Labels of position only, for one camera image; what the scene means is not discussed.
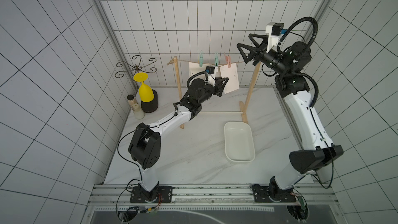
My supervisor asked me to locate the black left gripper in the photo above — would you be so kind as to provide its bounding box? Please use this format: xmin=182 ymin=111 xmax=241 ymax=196
xmin=199 ymin=77 xmax=230 ymax=103

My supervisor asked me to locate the pink clothespin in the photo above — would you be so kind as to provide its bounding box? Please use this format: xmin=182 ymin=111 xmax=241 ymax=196
xmin=224 ymin=54 xmax=231 ymax=68

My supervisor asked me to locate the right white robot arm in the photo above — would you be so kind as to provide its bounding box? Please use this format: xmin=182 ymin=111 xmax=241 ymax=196
xmin=255 ymin=17 xmax=344 ymax=195

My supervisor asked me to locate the wooden clothesline stand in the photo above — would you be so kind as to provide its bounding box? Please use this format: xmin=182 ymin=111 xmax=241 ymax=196
xmin=167 ymin=56 xmax=261 ymax=123

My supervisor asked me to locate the white plastic tray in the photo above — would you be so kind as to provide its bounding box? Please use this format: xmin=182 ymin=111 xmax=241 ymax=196
xmin=224 ymin=121 xmax=256 ymax=163

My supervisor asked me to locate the yellow plastic wine glass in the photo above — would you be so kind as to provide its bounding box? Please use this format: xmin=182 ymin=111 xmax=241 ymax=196
xmin=133 ymin=72 xmax=154 ymax=102

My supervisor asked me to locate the small corked glass bottle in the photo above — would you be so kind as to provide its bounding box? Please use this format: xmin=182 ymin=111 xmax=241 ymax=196
xmin=127 ymin=94 xmax=145 ymax=120

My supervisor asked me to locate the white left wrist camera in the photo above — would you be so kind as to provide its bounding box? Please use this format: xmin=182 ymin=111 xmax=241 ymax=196
xmin=205 ymin=65 xmax=218 ymax=86

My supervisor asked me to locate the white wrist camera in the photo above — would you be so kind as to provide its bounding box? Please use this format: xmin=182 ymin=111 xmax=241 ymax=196
xmin=265 ymin=22 xmax=284 ymax=53
xmin=205 ymin=65 xmax=218 ymax=86

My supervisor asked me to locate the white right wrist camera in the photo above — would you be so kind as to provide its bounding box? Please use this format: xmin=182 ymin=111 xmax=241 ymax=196
xmin=265 ymin=22 xmax=284 ymax=53

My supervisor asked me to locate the black wire glass rack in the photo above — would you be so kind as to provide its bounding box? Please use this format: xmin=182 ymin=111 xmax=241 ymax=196
xmin=115 ymin=55 xmax=159 ymax=113

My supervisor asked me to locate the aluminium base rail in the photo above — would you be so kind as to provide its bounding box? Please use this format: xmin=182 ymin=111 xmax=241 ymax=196
xmin=88 ymin=184 xmax=338 ymax=207

